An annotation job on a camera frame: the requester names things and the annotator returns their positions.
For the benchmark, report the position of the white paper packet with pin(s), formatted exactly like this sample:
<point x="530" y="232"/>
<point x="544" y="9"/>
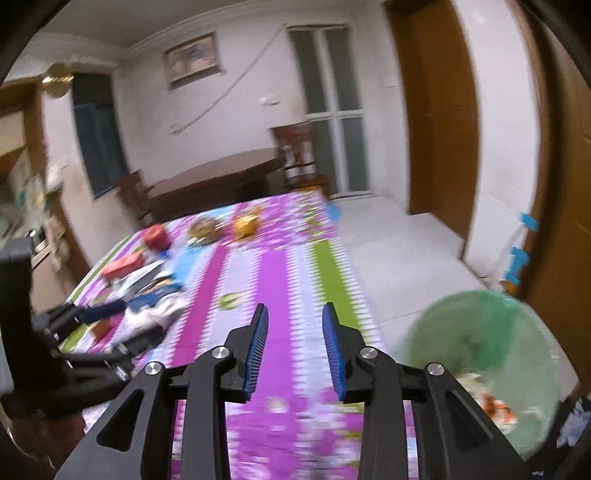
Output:
<point x="138" y="278"/>

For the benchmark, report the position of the dark blue packet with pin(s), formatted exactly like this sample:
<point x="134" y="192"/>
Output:
<point x="154" y="295"/>

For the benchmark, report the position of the white hanging plastic bag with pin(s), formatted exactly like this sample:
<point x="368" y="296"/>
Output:
<point x="53" y="177"/>

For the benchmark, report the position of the purple striped floral tablecloth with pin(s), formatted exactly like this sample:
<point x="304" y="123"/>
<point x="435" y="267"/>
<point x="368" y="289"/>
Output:
<point x="277" y="277"/>

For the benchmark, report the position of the brown wooden door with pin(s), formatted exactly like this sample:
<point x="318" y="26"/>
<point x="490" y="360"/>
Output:
<point x="563" y="184"/>
<point x="434" y="106"/>

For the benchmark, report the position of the brown food in clear wrapper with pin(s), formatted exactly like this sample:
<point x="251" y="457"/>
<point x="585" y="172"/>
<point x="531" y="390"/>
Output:
<point x="205" y="229"/>

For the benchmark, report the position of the framed wall picture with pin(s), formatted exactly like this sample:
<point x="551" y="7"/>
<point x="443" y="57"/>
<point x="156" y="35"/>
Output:
<point x="191" y="60"/>

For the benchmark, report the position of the orange patterned wrapper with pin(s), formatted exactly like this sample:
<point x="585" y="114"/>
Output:
<point x="494" y="407"/>

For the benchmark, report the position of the frosted glass double door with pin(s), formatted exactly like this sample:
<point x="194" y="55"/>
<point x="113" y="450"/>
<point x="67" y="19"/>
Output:
<point x="330" y="110"/>

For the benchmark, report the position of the blue bottle cap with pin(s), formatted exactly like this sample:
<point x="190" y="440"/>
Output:
<point x="165" y="254"/>

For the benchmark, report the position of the white wall switch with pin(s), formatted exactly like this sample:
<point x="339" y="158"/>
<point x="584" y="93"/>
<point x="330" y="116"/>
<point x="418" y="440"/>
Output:
<point x="268" y="100"/>

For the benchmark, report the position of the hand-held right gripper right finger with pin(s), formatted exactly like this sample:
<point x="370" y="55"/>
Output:
<point x="332" y="350"/>

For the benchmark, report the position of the yellow crumpled wrapper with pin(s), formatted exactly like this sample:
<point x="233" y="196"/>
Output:
<point x="247" y="225"/>

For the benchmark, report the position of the red apple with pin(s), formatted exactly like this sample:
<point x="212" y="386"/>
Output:
<point x="156" y="236"/>

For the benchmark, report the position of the blue tape strip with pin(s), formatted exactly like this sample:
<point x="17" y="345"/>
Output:
<point x="528" y="221"/>
<point x="515" y="265"/>

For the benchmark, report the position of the kitchen counter cabinet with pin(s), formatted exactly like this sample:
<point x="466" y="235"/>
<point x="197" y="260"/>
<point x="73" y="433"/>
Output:
<point x="51" y="267"/>

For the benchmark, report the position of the green lined trash bin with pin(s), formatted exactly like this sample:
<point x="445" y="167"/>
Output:
<point x="461" y="332"/>

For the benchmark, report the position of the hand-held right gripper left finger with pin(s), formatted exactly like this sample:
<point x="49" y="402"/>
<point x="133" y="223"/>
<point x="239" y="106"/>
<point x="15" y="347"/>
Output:
<point x="258" y="350"/>

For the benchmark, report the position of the dark wooden dining table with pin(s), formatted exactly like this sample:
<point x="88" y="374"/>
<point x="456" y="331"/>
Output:
<point x="217" y="175"/>

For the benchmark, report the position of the dark window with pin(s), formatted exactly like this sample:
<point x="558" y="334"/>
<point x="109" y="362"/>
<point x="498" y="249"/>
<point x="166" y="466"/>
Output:
<point x="99" y="138"/>

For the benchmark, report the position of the dark wooden chair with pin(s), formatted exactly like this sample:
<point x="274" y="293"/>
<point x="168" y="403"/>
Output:
<point x="300" y="157"/>
<point x="131" y="194"/>

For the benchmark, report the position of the golden round wall clock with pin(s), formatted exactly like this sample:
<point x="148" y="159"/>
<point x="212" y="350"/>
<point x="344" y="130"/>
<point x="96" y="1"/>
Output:
<point x="57" y="81"/>

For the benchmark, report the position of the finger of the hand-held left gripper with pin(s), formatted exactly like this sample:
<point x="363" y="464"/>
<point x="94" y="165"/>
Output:
<point x="74" y="316"/>
<point x="120" y="357"/>

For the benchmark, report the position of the red small box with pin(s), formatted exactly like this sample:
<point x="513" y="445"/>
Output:
<point x="122" y="266"/>

